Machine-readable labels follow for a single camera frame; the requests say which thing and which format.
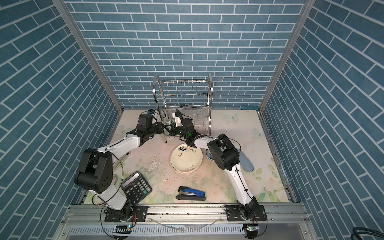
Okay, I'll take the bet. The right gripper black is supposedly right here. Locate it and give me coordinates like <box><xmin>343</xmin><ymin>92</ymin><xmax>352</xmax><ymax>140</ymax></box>
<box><xmin>164</xmin><ymin>124</ymin><xmax>190</xmax><ymax>140</ymax></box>

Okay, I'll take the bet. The white plate with painted design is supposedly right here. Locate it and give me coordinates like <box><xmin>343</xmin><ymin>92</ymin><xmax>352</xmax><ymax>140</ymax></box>
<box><xmin>170</xmin><ymin>144</ymin><xmax>203</xmax><ymax>174</ymax></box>

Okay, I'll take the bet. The blue floral white bowl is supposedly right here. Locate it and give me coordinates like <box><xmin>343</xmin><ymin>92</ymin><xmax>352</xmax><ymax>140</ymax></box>
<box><xmin>206</xmin><ymin>149</ymin><xmax>215</xmax><ymax>162</ymax></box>

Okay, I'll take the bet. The steel two-tier dish rack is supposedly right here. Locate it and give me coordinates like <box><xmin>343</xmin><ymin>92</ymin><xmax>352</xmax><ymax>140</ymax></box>
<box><xmin>152</xmin><ymin>74</ymin><xmax>214</xmax><ymax>136</ymax></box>

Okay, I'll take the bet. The green leaf pattern bowl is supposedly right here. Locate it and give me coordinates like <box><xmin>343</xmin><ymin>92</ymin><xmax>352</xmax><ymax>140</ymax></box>
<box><xmin>167</xmin><ymin>120</ymin><xmax>175</xmax><ymax>126</ymax></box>

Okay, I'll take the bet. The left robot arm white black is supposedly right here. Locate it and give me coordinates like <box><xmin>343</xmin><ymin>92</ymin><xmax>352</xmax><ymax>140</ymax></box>
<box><xmin>74</xmin><ymin>110</ymin><xmax>164</xmax><ymax>211</ymax></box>

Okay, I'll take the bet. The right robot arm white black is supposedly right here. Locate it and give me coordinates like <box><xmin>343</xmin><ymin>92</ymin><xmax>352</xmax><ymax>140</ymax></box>
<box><xmin>165</xmin><ymin>117</ymin><xmax>266</xmax><ymax>221</ymax></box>

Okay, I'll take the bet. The grey black stapler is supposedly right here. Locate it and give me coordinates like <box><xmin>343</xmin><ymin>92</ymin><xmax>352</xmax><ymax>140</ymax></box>
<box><xmin>120</xmin><ymin>152</ymin><xmax>131</xmax><ymax>163</ymax></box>

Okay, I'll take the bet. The blue black stapler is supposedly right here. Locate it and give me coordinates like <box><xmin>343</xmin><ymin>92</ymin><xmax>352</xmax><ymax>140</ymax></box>
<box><xmin>176</xmin><ymin>186</ymin><xmax>206</xmax><ymax>201</ymax></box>

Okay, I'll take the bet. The black calculator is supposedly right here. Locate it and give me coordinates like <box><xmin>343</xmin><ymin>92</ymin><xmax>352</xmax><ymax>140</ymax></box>
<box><xmin>121</xmin><ymin>171</ymin><xmax>153</xmax><ymax>206</ymax></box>

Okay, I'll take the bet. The blue grey cylinder object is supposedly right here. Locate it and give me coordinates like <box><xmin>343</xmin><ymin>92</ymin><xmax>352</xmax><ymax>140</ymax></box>
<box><xmin>239</xmin><ymin>151</ymin><xmax>255</xmax><ymax>173</ymax></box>

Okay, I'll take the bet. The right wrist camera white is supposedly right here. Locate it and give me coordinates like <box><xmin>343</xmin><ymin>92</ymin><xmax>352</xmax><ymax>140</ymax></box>
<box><xmin>172</xmin><ymin>112</ymin><xmax>182</xmax><ymax>127</ymax></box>

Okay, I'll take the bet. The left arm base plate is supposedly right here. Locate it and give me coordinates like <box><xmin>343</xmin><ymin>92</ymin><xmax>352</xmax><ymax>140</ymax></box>
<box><xmin>103</xmin><ymin>205</ymin><xmax>148</xmax><ymax>223</ymax></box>

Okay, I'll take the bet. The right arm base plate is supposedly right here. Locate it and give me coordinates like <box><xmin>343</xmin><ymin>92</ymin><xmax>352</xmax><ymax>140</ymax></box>
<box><xmin>224</xmin><ymin>203</ymin><xmax>268</xmax><ymax>222</ymax></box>

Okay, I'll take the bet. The aluminium front rail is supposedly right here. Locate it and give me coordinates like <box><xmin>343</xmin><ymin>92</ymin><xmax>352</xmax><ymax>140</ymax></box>
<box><xmin>61</xmin><ymin>202</ymin><xmax>310</xmax><ymax>229</ymax></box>

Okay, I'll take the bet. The black cable bottom right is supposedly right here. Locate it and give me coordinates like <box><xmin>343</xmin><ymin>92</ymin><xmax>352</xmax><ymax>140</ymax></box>
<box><xmin>350</xmin><ymin>226</ymin><xmax>384</xmax><ymax>240</ymax></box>

